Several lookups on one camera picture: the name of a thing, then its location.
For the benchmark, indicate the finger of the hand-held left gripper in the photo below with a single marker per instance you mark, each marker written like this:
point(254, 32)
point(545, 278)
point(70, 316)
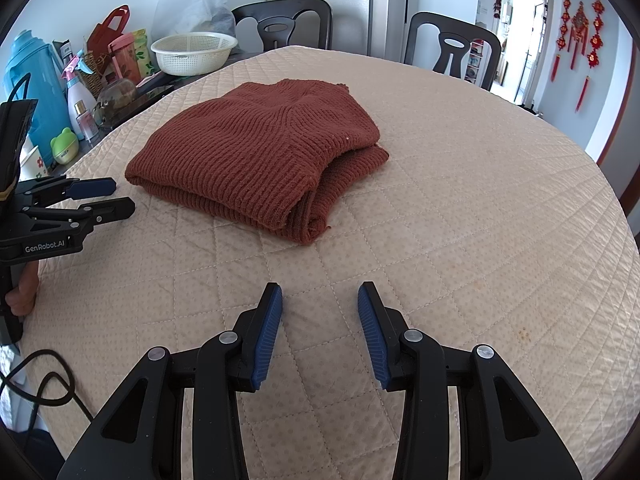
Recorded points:
point(112, 208)
point(92, 187)

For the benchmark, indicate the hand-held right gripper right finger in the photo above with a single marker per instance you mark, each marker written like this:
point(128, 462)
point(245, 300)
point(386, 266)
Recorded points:
point(372, 335)

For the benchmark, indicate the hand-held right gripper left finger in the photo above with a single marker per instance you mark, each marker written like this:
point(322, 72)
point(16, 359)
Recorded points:
point(267, 335)

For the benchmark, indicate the rust red knit sweater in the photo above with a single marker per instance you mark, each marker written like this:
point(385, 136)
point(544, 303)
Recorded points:
point(240, 160)

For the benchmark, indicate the person's left hand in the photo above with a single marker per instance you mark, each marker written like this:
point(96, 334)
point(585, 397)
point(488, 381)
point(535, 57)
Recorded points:
point(27, 295)

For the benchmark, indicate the green frog cup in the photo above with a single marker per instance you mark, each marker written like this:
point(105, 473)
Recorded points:
point(64, 147)

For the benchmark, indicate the flowered paper cup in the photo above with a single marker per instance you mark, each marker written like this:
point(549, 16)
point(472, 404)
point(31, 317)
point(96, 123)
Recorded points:
point(35, 162)

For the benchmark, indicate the small perfume bottle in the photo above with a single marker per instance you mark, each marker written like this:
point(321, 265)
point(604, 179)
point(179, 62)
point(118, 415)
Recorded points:
point(85, 122)

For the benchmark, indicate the glass jar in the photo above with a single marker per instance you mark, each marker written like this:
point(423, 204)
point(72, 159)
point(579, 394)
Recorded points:
point(115, 100)

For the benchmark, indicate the white spray bottle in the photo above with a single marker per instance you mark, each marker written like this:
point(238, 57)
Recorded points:
point(77, 95)

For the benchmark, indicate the black tray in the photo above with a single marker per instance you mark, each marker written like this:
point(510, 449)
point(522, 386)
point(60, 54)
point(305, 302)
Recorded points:
point(155, 91)

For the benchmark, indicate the wicker basket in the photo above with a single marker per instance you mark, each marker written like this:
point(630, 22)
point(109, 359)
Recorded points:
point(97, 72)

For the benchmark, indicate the blue thermos jug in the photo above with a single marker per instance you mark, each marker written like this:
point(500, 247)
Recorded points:
point(35, 75)

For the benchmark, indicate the pink plastic water bottle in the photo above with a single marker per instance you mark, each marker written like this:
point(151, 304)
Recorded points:
point(125, 60)

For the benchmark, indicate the grey box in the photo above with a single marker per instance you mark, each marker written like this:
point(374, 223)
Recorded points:
point(62, 52)

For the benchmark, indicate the green floral packet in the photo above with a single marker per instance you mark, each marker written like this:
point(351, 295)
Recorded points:
point(142, 50)

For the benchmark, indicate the beige quilted blanket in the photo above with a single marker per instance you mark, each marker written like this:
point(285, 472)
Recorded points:
point(450, 210)

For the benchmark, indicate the red gift bag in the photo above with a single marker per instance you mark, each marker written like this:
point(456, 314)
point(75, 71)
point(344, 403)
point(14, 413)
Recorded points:
point(102, 35)

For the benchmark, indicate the white plastic colander basket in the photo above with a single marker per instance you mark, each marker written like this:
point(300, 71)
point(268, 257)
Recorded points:
point(192, 55)

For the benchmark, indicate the clear plastic bag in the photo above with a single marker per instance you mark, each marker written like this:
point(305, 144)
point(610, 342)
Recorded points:
point(195, 10)

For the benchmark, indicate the black chair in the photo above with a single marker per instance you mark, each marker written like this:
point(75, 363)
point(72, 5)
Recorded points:
point(315, 10)
point(425, 25)

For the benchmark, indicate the storage shelf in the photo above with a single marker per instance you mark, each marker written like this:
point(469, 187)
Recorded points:
point(472, 62)

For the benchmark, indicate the white framed doorway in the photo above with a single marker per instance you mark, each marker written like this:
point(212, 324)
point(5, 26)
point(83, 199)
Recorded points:
point(525, 35)

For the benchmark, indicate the red knot wall hanging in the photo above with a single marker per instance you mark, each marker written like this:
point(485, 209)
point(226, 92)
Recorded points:
point(565, 15)
point(596, 40)

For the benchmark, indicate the red ornament wall hanging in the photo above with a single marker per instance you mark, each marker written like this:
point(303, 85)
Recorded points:
point(580, 22)

